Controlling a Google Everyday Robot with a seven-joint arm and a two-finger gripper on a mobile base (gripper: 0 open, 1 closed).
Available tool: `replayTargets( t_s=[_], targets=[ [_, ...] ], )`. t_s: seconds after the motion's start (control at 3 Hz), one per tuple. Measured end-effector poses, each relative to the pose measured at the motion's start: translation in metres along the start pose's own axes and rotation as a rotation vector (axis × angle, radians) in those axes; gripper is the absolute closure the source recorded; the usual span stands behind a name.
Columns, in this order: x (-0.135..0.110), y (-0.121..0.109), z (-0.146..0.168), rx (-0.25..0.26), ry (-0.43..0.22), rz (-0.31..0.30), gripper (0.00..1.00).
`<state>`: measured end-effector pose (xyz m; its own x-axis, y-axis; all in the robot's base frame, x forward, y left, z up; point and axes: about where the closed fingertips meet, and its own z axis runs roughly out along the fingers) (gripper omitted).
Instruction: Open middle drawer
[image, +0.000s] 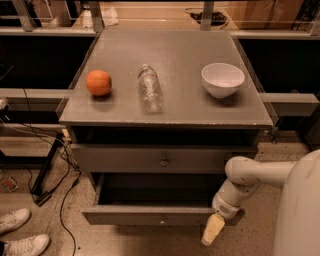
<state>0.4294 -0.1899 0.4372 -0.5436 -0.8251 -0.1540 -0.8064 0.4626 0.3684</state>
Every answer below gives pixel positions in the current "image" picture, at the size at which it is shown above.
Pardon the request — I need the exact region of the grey drawer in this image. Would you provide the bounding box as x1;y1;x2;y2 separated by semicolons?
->
83;173;226;226
71;144;257;174

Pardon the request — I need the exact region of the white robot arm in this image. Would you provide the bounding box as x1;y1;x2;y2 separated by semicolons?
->
202;150;320;256

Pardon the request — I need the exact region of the grey drawer cabinet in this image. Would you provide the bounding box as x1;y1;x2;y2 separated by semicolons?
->
58;29;275;224

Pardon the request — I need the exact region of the grey top drawer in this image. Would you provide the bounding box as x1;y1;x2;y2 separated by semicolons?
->
71;144;257;174

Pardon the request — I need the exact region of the white ceramic bowl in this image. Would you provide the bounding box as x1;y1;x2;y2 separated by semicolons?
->
201;63;245;98

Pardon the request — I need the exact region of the clear plastic water bottle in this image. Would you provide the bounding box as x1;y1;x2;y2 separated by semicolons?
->
138;64;163;113

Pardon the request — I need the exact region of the black metal stand leg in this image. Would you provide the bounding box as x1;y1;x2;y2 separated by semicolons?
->
30;133;63;206

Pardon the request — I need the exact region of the orange ball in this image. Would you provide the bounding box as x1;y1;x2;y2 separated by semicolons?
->
86;70;112;96

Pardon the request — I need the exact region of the white sneaker lower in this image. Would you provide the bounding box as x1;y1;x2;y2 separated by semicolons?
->
0;234;50;256

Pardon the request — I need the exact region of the white sneaker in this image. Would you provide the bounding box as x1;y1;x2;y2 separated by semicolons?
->
0;234;50;256
0;208;31;234

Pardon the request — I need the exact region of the white sneaker upper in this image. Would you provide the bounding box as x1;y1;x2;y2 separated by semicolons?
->
0;208;31;234

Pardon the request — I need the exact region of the small red floor object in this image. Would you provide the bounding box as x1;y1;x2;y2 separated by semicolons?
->
1;177;18;192

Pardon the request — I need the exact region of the black floor cable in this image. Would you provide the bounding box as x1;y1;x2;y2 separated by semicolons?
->
19;88;83;256

